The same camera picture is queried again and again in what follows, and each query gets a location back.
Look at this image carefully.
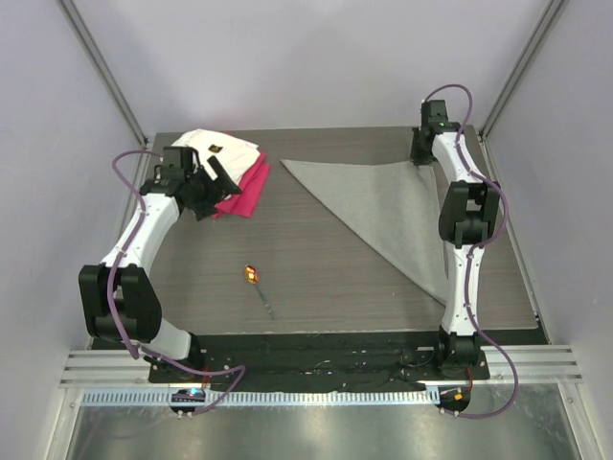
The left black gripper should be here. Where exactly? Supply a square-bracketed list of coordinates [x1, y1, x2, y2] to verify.
[186, 157, 241, 221]

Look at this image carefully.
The grey cloth napkin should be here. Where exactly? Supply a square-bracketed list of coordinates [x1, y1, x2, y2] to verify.
[282, 159, 447, 304]

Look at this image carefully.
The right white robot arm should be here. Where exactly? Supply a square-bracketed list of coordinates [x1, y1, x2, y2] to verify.
[410, 99, 500, 379]

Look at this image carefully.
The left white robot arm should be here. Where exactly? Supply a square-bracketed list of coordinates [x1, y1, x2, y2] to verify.
[78, 147, 241, 382]

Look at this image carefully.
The pink folded cloth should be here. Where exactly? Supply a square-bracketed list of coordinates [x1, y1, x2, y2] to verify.
[213, 152, 271, 219]

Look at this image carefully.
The white folded cloth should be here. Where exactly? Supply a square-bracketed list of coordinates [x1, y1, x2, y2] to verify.
[171, 128, 261, 185]

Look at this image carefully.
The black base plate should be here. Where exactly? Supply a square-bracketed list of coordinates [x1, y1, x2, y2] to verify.
[148, 330, 493, 393]

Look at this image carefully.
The aluminium frame rail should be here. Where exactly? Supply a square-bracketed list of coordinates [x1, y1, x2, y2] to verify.
[60, 345, 582, 413]

